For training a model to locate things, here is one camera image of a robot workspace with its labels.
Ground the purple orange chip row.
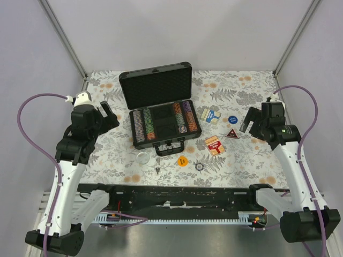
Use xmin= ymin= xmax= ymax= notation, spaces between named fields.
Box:
xmin=183 ymin=101 xmax=197 ymax=132

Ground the left aluminium frame post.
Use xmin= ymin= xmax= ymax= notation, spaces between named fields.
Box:
xmin=38 ymin=0 xmax=88 ymax=80

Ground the orange big blind button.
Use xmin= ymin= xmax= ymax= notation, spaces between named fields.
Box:
xmin=177 ymin=156 xmax=188 ymax=167

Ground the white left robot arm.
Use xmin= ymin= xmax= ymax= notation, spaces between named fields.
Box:
xmin=22 ymin=91 xmax=119 ymax=256

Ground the black poker set case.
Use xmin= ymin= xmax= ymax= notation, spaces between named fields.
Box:
xmin=118 ymin=62 xmax=202 ymax=157

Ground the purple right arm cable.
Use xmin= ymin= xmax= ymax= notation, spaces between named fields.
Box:
xmin=272 ymin=85 xmax=329 ymax=257

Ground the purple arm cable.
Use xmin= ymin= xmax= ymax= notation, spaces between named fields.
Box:
xmin=272 ymin=85 xmax=329 ymax=257
xmin=17 ymin=93 xmax=74 ymax=257

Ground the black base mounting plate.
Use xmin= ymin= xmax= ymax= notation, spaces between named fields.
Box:
xmin=77 ymin=183 xmax=279 ymax=214

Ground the green chip row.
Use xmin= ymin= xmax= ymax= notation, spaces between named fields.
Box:
xmin=143 ymin=109 xmax=156 ymax=141

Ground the aluminium frame post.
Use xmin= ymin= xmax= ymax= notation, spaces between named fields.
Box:
xmin=273 ymin=0 xmax=322 ymax=78
xmin=38 ymin=0 xmax=88 ymax=80

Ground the red playing card deck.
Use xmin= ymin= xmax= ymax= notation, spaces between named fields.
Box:
xmin=205 ymin=136 xmax=225 ymax=156

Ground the blue small blind button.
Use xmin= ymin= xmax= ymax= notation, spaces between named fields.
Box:
xmin=228 ymin=116 xmax=238 ymax=124

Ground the blue tan chip row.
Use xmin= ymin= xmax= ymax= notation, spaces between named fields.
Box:
xmin=133 ymin=110 xmax=145 ymax=142

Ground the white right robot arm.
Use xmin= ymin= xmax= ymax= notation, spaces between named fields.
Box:
xmin=240 ymin=102 xmax=341 ymax=243

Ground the slotted cable duct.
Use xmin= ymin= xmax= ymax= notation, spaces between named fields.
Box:
xmin=91 ymin=212 xmax=253 ymax=225

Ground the triangular all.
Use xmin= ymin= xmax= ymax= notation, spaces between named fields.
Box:
xmin=225 ymin=128 xmax=239 ymax=139

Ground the right aluminium frame post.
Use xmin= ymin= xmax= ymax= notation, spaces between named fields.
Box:
xmin=273 ymin=0 xmax=322 ymax=78

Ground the clear dealer button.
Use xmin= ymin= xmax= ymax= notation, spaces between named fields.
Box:
xmin=136 ymin=152 xmax=150 ymax=165

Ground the orange black chip row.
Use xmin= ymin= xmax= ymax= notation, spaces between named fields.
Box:
xmin=173 ymin=103 xmax=187 ymax=133

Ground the blue playing card deck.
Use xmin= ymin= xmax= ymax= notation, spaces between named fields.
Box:
xmin=200 ymin=108 xmax=221 ymax=125

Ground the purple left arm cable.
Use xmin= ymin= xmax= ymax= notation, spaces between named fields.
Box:
xmin=17 ymin=93 xmax=74 ymax=257

